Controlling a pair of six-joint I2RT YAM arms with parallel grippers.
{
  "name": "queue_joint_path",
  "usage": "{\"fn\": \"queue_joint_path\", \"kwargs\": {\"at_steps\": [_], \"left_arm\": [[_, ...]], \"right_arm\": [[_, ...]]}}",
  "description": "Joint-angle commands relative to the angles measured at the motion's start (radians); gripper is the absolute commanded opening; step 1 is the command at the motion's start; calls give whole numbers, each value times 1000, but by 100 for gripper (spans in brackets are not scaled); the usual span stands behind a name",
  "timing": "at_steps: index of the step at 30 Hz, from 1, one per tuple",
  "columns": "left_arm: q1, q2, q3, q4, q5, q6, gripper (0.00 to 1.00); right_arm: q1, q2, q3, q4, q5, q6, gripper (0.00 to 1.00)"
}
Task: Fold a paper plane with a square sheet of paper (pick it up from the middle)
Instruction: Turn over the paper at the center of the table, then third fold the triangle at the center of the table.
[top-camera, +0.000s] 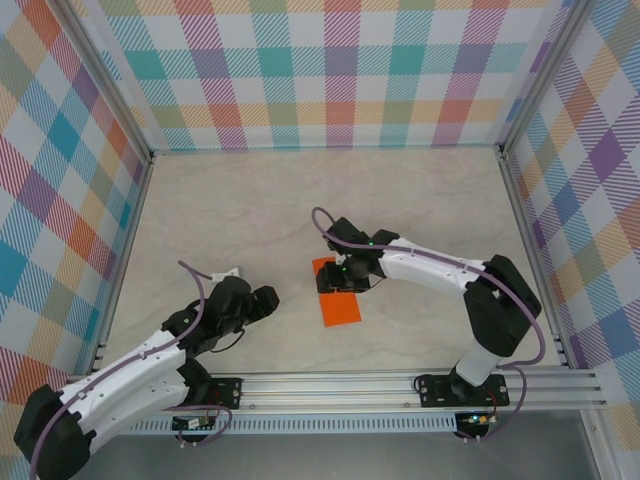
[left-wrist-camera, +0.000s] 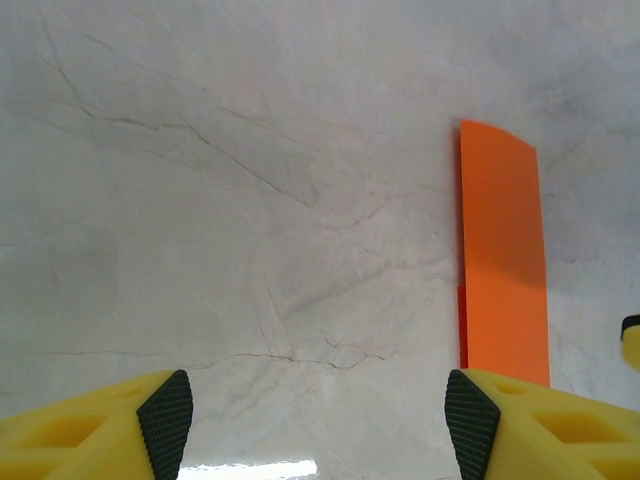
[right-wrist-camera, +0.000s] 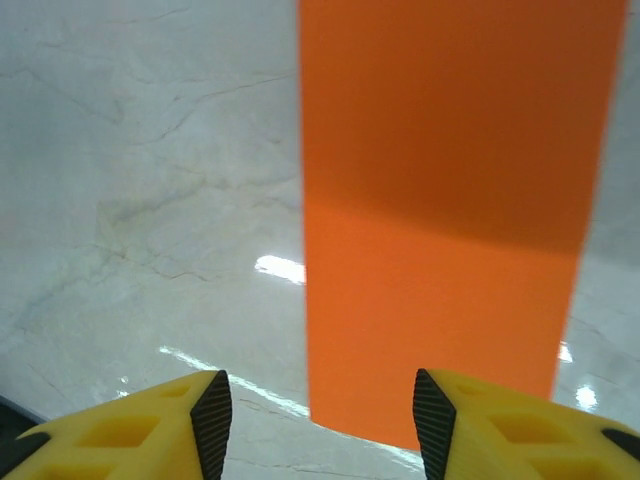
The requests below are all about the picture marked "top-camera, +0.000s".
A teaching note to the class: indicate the orange paper sheet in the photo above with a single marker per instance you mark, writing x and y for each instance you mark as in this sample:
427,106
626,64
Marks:
342,310

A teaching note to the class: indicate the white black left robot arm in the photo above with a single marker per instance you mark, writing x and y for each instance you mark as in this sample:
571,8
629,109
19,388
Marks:
140,382

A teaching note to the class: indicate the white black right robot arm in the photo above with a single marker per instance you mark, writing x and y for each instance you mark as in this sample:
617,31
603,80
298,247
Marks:
430,275

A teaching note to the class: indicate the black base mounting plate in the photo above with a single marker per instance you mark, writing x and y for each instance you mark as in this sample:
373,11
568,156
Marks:
427,397
227,387

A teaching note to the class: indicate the small black circuit board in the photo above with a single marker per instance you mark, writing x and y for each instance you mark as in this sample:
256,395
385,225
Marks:
192,424

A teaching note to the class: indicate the grey metal panel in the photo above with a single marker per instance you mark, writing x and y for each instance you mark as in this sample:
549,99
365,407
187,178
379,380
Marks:
325,457

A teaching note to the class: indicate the circuit board with green light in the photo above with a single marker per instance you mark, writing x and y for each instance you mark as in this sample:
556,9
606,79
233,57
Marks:
480,420

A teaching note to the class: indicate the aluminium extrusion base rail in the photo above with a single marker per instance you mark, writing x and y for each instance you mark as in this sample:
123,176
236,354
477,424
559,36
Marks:
325,390

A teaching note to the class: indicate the aluminium frame floor rail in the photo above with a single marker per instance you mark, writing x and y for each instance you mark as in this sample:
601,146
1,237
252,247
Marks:
325,149
534,250
132,225

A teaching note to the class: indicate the short aluminium frame post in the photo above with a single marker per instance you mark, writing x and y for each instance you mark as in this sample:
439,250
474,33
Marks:
62,450
597,445

